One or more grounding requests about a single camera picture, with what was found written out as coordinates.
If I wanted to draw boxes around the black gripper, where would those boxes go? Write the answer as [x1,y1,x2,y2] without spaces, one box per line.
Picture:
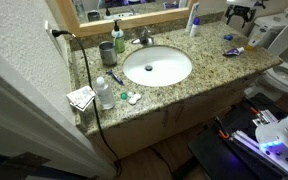
[224,4,257,29]

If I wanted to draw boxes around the silver metal cup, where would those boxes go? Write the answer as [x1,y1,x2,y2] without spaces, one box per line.
[98,40,118,67]

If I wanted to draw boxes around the purple toothpaste tube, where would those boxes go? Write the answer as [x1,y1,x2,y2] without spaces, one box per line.
[222,46,245,58]

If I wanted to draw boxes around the white lotion tube orange cap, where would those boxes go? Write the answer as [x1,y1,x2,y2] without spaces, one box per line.
[245,23,272,52]

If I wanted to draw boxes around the small white blue-capped bottle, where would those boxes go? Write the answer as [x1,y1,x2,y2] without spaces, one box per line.
[189,17,201,38]

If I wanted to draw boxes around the tall white blue tube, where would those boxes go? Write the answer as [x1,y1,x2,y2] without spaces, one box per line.
[185,2,200,34]

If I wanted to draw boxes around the white toilet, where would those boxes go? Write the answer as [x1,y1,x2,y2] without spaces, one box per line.
[243,13,288,103]

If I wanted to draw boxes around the white oval sink basin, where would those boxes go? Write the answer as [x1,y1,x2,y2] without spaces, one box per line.
[122,45,193,88]

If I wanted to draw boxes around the black orange clamp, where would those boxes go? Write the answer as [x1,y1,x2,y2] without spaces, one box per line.
[214,116,232,141]
[248,106,262,116]

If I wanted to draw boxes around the chrome sink faucet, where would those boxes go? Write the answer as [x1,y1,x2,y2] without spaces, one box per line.
[131,26,156,47]

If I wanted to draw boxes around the wood framed mirror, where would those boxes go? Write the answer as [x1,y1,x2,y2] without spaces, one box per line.
[55,0,200,38]

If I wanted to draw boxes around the green soap pump bottle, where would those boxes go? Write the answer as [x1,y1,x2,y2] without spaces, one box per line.
[111,19,126,54]

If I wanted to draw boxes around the white contact lens case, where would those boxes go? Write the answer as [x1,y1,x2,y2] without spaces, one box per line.
[127,93,143,106]

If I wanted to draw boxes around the wooden vanity cabinet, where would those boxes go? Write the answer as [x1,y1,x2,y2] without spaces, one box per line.
[80,71,275,161]

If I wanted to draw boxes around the blue razor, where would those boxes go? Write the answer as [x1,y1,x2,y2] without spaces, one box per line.
[105,69,125,86]

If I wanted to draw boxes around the black robot cart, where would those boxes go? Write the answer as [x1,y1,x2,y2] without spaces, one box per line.
[187,93,288,180]

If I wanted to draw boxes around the clear plastic bottle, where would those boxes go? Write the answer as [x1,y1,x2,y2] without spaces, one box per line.
[93,76,116,111]

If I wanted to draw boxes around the white door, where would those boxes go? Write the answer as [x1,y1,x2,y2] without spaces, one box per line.
[0,39,117,180]

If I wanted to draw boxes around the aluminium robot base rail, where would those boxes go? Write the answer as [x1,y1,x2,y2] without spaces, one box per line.
[230,109,288,180]

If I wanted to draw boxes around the black power cable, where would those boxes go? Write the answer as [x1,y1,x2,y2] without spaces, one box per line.
[51,29,123,178]

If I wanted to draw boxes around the white wall outlet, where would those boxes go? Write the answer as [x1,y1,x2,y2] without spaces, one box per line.
[44,20,64,56]

